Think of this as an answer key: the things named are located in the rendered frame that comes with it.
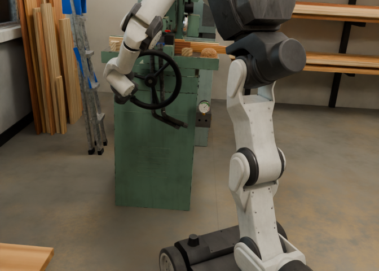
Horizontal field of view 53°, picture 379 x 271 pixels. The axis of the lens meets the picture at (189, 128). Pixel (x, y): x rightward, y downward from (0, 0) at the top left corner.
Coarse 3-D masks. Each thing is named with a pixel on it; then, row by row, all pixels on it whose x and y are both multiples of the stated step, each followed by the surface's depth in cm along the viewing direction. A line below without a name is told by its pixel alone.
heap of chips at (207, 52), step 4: (208, 48) 197; (204, 52) 193; (208, 52) 193; (212, 52) 193; (216, 52) 197; (200, 56) 193; (204, 56) 192; (208, 56) 192; (212, 56) 192; (216, 56) 193
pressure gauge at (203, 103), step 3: (201, 102) 192; (204, 102) 193; (207, 102) 192; (201, 105) 193; (204, 105) 193; (207, 105) 193; (201, 108) 194; (204, 108) 194; (207, 108) 194; (201, 111) 194; (204, 111) 194; (207, 111) 194; (204, 114) 197
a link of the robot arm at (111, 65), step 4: (112, 60) 143; (108, 64) 144; (112, 64) 142; (116, 64) 141; (108, 68) 145; (112, 68) 144; (116, 68) 142; (120, 68) 141; (104, 72) 148; (108, 72) 147; (120, 72) 142; (124, 72) 142; (128, 72) 143; (104, 76) 149
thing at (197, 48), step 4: (192, 44) 205; (196, 44) 206; (192, 48) 205; (196, 48) 205; (200, 48) 205; (204, 48) 205; (212, 48) 204; (216, 48) 204; (220, 48) 204; (224, 48) 204; (200, 52) 206; (220, 52) 205; (224, 52) 205
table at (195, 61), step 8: (104, 56) 193; (112, 56) 193; (176, 56) 191; (184, 56) 191; (192, 56) 192; (136, 64) 194; (144, 64) 184; (184, 64) 193; (192, 64) 192; (200, 64) 192; (208, 64) 192; (216, 64) 192
